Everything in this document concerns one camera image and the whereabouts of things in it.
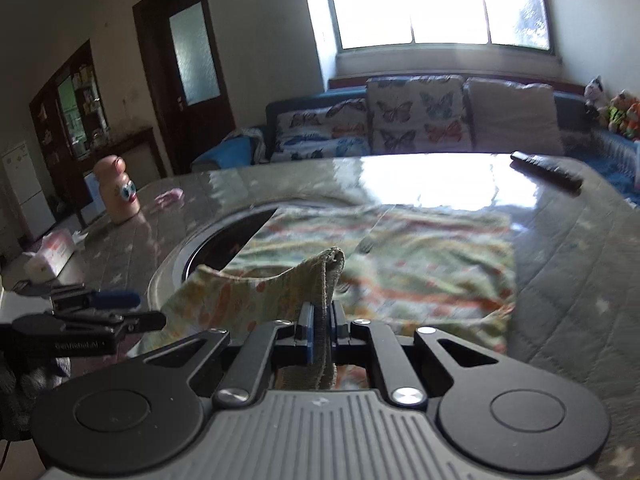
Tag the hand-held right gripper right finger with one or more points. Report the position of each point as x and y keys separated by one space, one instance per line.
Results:
x=341 y=331

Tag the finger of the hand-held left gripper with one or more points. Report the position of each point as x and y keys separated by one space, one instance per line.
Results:
x=140 y=321
x=117 y=300

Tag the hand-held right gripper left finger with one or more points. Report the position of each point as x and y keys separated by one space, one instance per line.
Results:
x=307 y=332

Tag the yellow floral pants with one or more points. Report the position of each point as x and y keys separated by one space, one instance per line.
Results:
x=400 y=260

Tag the person's left hand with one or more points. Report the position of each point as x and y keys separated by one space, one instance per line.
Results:
x=32 y=385

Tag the white tissue pack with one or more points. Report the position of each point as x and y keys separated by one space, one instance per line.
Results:
x=50 y=252

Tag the pink cartoon bottle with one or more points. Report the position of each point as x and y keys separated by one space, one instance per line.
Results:
x=117 y=200

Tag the black round induction cooktop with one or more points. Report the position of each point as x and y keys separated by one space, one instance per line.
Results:
x=220 y=250

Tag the small pink toy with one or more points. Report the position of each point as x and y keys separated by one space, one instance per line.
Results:
x=169 y=198

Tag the white refrigerator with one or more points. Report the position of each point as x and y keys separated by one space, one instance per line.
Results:
x=25 y=195

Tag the blue blanket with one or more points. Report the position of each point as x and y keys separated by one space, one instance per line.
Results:
x=220 y=155

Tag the long butterfly print cushion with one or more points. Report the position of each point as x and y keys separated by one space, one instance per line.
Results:
x=320 y=135

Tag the dark wooden door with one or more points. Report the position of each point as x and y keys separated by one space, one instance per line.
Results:
x=200 y=120

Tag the dark glass display cabinet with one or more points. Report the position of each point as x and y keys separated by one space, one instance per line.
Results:
x=45 y=110

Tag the large butterfly print cushion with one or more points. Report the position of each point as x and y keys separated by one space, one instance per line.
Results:
x=415 y=115

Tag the dark blue sofa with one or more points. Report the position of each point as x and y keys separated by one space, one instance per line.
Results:
x=300 y=102

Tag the black remote control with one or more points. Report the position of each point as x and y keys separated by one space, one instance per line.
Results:
x=545 y=168

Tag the plain grey cushion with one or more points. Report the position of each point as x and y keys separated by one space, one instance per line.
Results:
x=515 y=115

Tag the window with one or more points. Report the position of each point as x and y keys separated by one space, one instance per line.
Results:
x=425 y=0

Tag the black and white plush toy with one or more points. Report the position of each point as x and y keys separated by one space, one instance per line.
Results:
x=595 y=95

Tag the brown plush toy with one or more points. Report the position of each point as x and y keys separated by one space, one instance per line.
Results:
x=617 y=112

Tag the orange plush toy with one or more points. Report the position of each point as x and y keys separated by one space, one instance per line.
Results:
x=634 y=120

